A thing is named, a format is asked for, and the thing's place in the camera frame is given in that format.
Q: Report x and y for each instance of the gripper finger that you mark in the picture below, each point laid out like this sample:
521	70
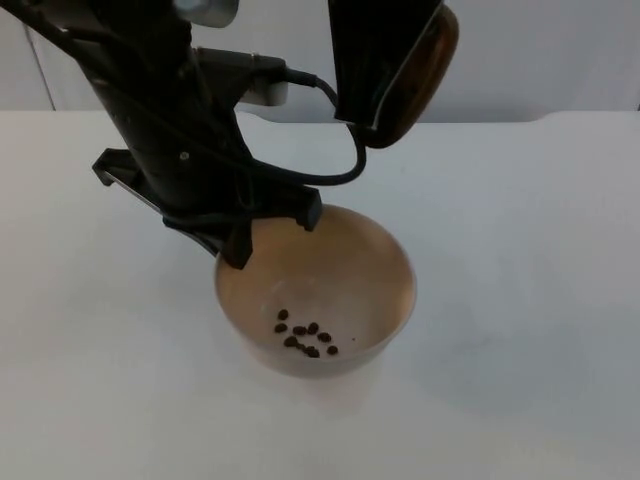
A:
362	60
239	247

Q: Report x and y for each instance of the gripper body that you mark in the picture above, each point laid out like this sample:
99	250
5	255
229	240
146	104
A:
170	150

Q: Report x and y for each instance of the dark wooden cup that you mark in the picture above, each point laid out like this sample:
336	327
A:
425	85

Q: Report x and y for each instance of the pale wooden bowl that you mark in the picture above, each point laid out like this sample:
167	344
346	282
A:
350	270

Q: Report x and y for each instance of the coffee beans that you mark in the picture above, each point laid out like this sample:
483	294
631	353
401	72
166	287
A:
300	331

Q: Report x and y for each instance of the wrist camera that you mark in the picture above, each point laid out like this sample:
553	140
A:
270	92

